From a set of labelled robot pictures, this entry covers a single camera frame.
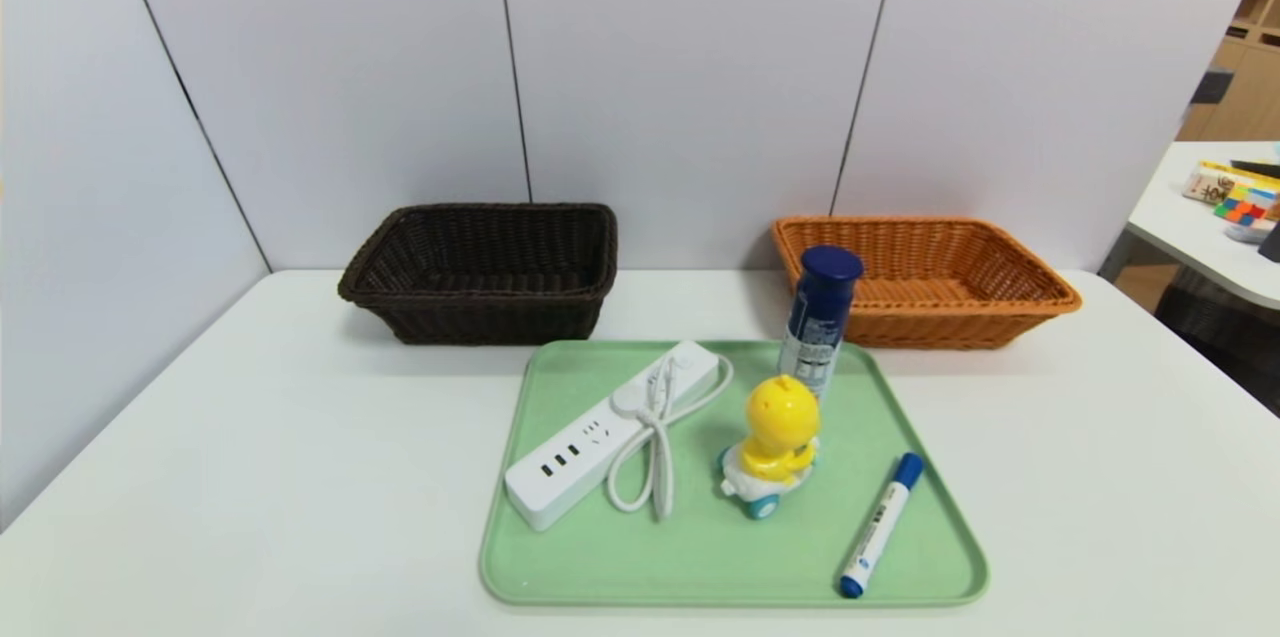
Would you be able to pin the blue and white bottle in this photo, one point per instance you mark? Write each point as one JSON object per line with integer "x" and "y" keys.
{"x": 820, "y": 317}

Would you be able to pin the yellow duck toy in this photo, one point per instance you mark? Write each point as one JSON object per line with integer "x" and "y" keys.
{"x": 780, "y": 417}

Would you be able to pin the dark brown wicker basket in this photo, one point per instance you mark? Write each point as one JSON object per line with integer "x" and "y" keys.
{"x": 480, "y": 317}

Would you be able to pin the orange wicker basket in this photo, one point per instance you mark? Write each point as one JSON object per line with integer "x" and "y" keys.
{"x": 950, "y": 322}

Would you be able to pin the light green plastic tray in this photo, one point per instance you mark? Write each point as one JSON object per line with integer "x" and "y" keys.
{"x": 720, "y": 547}

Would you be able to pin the blue and white marker pen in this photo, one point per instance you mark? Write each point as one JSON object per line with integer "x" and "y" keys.
{"x": 880, "y": 527}

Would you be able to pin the white side table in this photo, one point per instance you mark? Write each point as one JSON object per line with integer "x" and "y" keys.
{"x": 1190, "y": 237}

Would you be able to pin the yellow printed cardboard box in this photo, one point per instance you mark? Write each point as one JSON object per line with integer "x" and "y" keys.
{"x": 1208, "y": 185}

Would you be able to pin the black round bin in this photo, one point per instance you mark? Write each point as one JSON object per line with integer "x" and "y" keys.
{"x": 1220, "y": 327}

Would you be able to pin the colourful puzzle cube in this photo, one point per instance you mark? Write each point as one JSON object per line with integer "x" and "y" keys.
{"x": 1240, "y": 209}

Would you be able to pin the small black box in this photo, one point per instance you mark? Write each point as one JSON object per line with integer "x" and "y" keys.
{"x": 1272, "y": 245}

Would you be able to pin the wooden shelf unit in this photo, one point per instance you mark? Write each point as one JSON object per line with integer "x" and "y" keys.
{"x": 1250, "y": 97}

